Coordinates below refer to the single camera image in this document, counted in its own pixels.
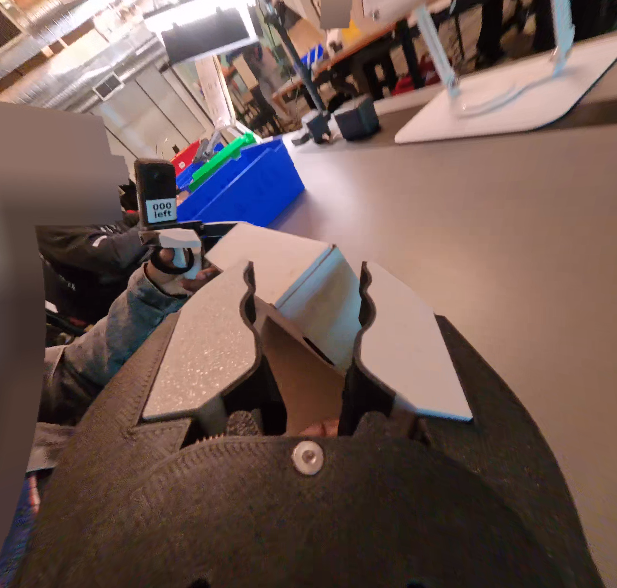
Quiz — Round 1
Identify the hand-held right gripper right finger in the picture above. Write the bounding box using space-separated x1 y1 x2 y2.
344 260 474 425

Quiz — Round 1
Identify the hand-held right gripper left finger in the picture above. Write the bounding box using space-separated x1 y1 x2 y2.
142 260 263 437

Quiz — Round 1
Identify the white cardboard box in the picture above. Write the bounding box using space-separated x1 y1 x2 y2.
205 222 364 437

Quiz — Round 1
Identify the person's left hand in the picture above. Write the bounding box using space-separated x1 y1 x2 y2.
145 248 222 297

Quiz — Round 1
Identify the small blue plastic bin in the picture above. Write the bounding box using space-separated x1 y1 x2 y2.
174 161 203 190

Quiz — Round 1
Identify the red plastic bin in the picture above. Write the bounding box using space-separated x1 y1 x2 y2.
171 140 203 176

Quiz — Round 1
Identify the green plastic bin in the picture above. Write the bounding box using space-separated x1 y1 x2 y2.
188 132 257 193

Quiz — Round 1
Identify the large blue plastic bin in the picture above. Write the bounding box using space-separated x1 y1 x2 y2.
176 137 305 228

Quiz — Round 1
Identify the white air vent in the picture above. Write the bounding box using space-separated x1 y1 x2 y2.
92 73 125 101

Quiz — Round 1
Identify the white poster board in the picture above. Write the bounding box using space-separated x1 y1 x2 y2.
195 55 239 126

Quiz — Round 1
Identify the studio light panel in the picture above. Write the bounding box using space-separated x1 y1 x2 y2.
144 0 263 66

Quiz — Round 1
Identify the black light stand clamp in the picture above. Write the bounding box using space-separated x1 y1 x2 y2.
291 108 338 145

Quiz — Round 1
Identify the black light stand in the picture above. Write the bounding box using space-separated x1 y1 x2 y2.
255 0 333 116

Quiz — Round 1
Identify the black cube block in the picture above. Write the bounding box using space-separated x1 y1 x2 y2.
334 95 381 141

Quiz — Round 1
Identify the wooden background table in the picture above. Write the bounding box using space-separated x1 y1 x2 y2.
272 19 401 102

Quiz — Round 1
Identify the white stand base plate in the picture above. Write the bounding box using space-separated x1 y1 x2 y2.
394 34 617 144

